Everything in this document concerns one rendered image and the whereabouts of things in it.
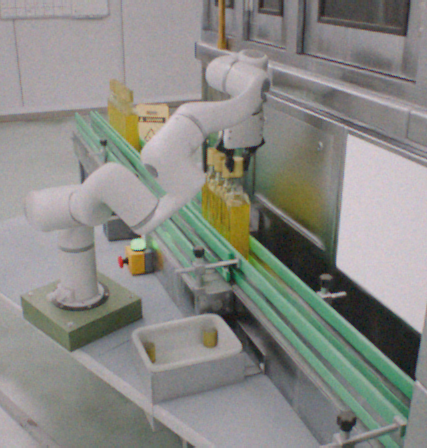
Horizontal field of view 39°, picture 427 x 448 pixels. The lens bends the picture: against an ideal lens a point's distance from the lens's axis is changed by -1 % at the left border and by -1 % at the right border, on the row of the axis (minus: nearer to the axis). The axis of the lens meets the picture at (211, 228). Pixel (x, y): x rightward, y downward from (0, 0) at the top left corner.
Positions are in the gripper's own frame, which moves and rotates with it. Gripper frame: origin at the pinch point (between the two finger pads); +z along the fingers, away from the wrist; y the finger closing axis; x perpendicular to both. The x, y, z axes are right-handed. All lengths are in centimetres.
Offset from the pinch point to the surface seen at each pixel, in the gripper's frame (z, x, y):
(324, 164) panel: -8.9, 18.5, -12.7
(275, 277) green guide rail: 20.7, 22.1, -3.7
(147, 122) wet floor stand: 153, -301, -72
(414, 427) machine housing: -26, 93, 23
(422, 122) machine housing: -33, 44, -13
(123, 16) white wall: 158, -563, -122
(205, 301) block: 26.4, 20.0, 13.7
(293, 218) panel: 12.1, 10.9, -12.8
